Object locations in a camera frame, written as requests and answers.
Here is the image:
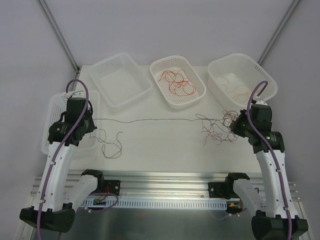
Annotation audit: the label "large white perforated basket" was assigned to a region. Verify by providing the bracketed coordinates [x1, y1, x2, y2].
[41, 90, 101, 155]

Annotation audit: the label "oval white perforated basket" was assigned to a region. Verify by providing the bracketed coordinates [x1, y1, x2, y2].
[149, 55, 207, 110]

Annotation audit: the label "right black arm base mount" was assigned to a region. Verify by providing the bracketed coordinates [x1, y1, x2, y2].
[207, 181, 239, 200]

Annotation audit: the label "orange cables in oval basket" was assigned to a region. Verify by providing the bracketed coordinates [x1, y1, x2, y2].
[157, 69, 197, 97]

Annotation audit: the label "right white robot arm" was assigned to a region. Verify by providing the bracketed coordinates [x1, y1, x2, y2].
[224, 104, 309, 240]

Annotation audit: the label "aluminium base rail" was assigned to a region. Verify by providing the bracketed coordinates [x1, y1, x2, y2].
[31, 169, 300, 201]

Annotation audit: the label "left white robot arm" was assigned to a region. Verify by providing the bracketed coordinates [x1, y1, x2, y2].
[19, 97, 105, 233]

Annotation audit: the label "yellow cables in bin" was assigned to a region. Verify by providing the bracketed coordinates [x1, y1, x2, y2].
[214, 71, 252, 101]

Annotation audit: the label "aluminium frame post left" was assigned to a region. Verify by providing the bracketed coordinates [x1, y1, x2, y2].
[37, 0, 81, 75]

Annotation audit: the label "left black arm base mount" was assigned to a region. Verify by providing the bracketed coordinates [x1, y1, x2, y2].
[90, 180, 121, 196]

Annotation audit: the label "red black cable bundle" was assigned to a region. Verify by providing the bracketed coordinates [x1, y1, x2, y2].
[194, 109, 242, 147]

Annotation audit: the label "white slotted cable duct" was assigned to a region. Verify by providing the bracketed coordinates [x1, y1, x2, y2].
[80, 197, 227, 211]

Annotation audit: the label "aluminium frame post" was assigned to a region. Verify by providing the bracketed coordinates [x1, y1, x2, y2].
[257, 0, 303, 66]
[37, 0, 81, 75]

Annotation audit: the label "translucent white perforated basket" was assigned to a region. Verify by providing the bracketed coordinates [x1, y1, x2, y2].
[88, 52, 153, 109]

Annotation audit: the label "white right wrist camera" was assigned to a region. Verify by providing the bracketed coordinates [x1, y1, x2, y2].
[251, 98, 268, 106]

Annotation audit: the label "aluminium frame post right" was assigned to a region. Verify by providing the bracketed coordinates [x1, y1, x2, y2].
[257, 0, 303, 66]

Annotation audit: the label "solid white plastic bin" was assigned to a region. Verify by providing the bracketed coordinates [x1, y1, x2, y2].
[207, 53, 278, 112]

